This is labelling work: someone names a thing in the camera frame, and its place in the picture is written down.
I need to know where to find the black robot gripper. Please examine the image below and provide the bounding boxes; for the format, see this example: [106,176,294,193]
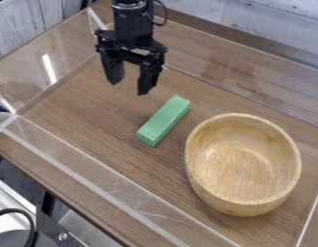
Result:
[95,6,167,96]

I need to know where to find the green rectangular block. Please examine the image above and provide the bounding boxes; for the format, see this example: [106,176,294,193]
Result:
[136,95,192,147]

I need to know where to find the light wooden bowl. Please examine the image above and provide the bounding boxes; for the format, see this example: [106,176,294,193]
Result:
[186,113,302,217]

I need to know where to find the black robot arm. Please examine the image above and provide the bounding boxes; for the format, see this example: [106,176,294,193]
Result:
[95,0,168,96]

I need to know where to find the black table leg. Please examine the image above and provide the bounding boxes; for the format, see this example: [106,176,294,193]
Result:
[42,192,55,216]

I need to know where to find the black chair armrest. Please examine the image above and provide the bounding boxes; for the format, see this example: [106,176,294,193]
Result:
[0,208,36,247]

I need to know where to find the clear acrylic corner bracket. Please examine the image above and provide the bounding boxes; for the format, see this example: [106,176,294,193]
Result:
[87,8,108,32]

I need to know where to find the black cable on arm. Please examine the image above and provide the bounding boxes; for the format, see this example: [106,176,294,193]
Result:
[146,0,170,27]

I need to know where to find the clear acrylic tray wall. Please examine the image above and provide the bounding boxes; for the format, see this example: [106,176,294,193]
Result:
[0,10,318,247]

